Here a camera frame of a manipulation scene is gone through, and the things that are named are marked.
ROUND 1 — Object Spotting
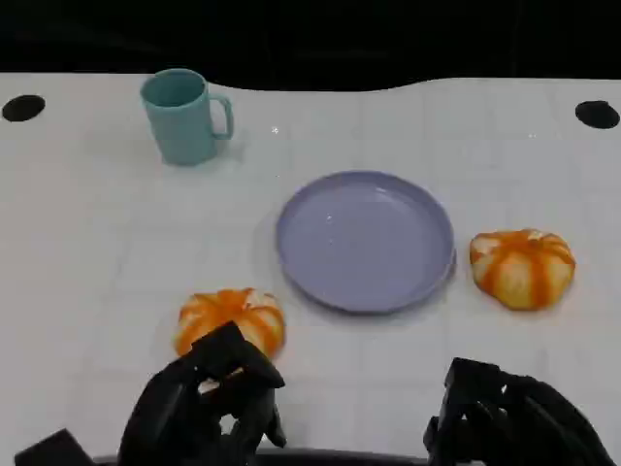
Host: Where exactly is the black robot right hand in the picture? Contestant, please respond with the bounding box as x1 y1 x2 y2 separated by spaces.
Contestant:
424 357 617 466

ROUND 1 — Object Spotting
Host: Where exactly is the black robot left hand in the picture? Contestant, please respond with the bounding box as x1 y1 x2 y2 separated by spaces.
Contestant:
118 321 287 466

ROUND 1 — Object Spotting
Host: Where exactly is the orange and white bread roll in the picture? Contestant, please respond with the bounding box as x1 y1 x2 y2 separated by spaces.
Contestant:
469 227 577 312
174 287 286 361

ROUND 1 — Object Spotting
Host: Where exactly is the lilac plate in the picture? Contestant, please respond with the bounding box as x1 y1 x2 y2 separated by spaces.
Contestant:
276 169 458 316

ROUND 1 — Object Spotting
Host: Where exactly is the pale green mug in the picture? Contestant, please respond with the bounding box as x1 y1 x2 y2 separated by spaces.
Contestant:
140 68 236 167

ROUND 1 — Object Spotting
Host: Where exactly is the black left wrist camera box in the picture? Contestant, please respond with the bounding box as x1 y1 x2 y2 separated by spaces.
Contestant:
14 428 94 466

